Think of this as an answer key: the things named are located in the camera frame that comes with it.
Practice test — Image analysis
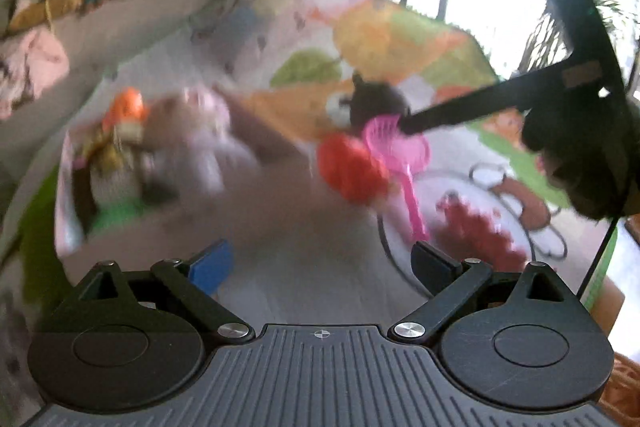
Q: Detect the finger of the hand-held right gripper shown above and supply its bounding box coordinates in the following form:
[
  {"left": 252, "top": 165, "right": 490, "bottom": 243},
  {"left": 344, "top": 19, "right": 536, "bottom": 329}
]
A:
[{"left": 400, "top": 61, "right": 604, "bottom": 136}]

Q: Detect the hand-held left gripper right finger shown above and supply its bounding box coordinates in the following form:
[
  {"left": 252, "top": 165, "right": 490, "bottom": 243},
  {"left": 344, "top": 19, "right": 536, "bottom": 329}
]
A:
[{"left": 392, "top": 241, "right": 578, "bottom": 344}]

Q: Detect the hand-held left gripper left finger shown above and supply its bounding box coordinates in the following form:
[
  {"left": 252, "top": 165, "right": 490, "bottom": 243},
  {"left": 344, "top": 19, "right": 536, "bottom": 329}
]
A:
[{"left": 70, "top": 239, "right": 235, "bottom": 344}]

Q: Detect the pink toy slotted scoop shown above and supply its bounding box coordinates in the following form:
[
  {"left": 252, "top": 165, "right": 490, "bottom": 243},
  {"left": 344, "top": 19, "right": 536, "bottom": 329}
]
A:
[{"left": 361, "top": 116, "right": 432, "bottom": 244}]

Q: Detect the black plush toy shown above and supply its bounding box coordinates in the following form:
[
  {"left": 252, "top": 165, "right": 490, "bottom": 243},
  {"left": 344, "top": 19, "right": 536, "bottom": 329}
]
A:
[{"left": 347, "top": 72, "right": 413, "bottom": 138}]

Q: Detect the pink white plush toy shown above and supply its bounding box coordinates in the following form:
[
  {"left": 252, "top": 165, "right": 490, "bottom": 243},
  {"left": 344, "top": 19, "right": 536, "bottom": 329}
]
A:
[{"left": 180, "top": 89, "right": 261, "bottom": 195}]

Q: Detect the red plastic toy figure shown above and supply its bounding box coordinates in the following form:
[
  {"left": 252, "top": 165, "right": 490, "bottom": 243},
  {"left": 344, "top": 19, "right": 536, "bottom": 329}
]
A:
[{"left": 317, "top": 133, "right": 391, "bottom": 205}]

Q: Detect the pink cardboard box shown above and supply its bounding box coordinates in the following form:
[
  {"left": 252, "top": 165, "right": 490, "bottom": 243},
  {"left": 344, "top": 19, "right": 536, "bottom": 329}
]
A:
[{"left": 54, "top": 92, "right": 316, "bottom": 268}]

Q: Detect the orange toy cup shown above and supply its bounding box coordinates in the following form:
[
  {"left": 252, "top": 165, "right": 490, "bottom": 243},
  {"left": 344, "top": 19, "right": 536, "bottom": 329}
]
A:
[{"left": 102, "top": 88, "right": 148, "bottom": 128}]

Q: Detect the person's right hand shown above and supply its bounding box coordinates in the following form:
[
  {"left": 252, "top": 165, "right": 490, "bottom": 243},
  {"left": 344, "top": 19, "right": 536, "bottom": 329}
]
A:
[{"left": 520, "top": 89, "right": 633, "bottom": 220}]

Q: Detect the colourful cartoon play mat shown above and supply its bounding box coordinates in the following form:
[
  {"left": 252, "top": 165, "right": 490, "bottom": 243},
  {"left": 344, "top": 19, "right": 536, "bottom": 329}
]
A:
[{"left": 0, "top": 0, "right": 626, "bottom": 338}]

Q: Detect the grey sofa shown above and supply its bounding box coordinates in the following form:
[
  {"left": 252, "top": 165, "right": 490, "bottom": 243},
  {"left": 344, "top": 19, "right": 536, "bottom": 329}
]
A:
[{"left": 0, "top": 0, "right": 236, "bottom": 168}]

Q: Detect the pink clothes pile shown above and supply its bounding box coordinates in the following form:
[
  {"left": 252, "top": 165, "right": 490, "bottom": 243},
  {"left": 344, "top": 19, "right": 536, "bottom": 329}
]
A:
[{"left": 0, "top": 29, "right": 71, "bottom": 120}]

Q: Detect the long yellow pillow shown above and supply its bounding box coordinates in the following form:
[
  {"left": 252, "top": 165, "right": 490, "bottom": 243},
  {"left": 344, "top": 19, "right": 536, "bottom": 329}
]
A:
[{"left": 5, "top": 0, "right": 83, "bottom": 35}]

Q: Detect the black cable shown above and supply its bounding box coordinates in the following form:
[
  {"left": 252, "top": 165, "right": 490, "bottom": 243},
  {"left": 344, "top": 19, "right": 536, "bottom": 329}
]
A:
[{"left": 575, "top": 216, "right": 621, "bottom": 303}]

